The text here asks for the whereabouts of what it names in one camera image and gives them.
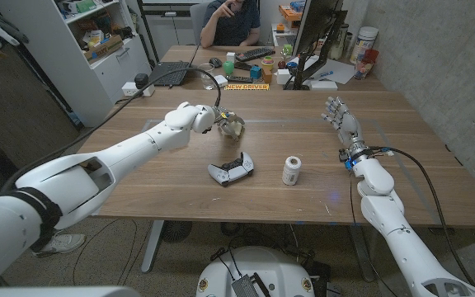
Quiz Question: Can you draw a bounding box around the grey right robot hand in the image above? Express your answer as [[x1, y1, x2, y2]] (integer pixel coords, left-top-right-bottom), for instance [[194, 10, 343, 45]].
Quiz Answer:
[[321, 96, 369, 160]]

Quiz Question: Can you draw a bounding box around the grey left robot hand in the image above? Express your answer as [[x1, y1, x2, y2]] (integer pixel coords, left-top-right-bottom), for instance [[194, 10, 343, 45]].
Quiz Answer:
[[210, 106, 247, 142]]

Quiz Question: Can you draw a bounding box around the yellow sponge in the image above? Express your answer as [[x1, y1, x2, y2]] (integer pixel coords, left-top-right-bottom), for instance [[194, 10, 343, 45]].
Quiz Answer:
[[220, 119, 245, 139]]

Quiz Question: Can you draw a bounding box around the white black game controller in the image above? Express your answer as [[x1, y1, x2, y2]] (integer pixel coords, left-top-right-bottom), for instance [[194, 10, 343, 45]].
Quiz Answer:
[[207, 151, 256, 187]]

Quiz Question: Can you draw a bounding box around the yellow new driver sign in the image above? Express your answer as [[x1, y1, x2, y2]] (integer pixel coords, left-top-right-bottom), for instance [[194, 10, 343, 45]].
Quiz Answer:
[[223, 83, 270, 92]]

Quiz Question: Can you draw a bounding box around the clear drinking glass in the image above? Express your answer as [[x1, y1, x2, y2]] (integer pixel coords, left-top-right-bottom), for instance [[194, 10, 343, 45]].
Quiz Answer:
[[198, 63, 216, 91]]

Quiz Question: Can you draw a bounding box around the black remote control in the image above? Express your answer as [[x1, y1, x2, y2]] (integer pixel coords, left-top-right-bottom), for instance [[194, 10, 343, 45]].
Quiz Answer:
[[225, 74, 254, 84]]

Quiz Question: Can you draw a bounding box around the white flat box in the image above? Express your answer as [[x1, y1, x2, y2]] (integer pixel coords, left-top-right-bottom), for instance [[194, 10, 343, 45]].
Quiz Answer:
[[309, 79, 339, 92]]

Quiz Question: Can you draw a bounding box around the white paper sheet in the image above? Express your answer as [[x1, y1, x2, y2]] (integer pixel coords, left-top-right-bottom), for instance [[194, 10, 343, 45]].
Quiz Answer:
[[299, 55, 356, 86]]

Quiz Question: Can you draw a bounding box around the black laptop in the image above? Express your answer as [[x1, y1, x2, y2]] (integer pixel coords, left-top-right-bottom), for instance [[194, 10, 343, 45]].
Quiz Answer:
[[148, 60, 190, 87]]

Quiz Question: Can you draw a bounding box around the black keyboard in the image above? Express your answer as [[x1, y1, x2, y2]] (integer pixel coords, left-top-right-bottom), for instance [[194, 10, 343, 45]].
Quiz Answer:
[[234, 46, 276, 63]]

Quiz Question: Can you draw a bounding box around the white small box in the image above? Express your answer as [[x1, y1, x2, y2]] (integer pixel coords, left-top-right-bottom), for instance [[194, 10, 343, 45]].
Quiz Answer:
[[275, 68, 291, 86]]

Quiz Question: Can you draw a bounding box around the small white bottle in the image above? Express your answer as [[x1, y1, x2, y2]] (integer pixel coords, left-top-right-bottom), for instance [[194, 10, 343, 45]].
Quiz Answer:
[[281, 155, 303, 186]]

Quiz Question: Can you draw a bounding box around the pale bottle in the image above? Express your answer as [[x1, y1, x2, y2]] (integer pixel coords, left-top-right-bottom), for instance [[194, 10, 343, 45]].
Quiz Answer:
[[330, 23, 350, 61]]

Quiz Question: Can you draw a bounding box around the white round canister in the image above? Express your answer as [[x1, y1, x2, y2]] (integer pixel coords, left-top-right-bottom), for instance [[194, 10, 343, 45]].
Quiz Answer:
[[349, 26, 379, 65]]

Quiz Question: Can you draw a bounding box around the seated person in dark shirt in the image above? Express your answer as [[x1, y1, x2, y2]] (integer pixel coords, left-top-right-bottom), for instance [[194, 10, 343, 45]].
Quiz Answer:
[[200, 0, 262, 49]]

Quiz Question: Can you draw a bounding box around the white power strip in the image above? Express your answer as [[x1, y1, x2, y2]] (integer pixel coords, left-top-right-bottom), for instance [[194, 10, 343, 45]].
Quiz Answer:
[[121, 81, 156, 97]]

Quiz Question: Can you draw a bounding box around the grey office chair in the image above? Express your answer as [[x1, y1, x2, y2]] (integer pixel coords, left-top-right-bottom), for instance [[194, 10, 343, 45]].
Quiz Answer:
[[190, 1, 214, 45]]

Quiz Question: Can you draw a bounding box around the black monitor with stand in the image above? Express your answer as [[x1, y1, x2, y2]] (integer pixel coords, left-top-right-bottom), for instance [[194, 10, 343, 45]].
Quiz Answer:
[[283, 0, 349, 91]]

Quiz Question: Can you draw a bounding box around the orange box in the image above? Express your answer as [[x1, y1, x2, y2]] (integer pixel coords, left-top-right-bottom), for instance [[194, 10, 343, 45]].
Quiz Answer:
[[278, 3, 304, 22]]

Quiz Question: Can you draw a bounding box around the grey table leg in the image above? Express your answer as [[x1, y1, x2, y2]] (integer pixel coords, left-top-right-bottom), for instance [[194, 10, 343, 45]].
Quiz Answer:
[[346, 224, 377, 283]]

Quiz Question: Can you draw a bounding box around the cardboard box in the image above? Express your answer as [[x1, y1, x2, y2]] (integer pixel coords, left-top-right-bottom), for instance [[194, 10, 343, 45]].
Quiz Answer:
[[82, 34, 125, 63]]

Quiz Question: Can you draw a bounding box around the white shelf cabinet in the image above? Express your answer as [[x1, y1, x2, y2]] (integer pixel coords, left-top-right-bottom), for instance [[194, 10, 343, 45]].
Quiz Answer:
[[0, 0, 153, 128]]

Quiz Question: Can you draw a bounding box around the white table leg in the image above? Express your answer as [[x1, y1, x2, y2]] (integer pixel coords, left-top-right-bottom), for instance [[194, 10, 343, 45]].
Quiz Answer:
[[140, 219, 165, 274]]

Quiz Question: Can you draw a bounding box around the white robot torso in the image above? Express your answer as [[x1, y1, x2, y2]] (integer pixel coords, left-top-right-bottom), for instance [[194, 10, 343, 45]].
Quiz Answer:
[[195, 246, 317, 297]]

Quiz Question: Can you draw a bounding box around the grey ribbed module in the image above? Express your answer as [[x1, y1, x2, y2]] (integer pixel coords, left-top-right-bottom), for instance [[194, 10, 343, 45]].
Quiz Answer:
[[231, 274, 263, 297]]

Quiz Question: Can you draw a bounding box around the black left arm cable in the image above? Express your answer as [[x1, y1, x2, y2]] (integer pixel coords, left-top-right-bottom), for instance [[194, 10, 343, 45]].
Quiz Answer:
[[0, 67, 223, 197]]

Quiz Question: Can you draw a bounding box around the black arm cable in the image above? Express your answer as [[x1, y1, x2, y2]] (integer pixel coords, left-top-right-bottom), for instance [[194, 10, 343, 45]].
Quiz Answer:
[[367, 146, 475, 289], [0, 67, 223, 197]]

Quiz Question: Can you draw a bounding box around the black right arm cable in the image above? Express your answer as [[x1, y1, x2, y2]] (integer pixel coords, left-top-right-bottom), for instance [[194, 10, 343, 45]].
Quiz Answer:
[[367, 146, 475, 289]]

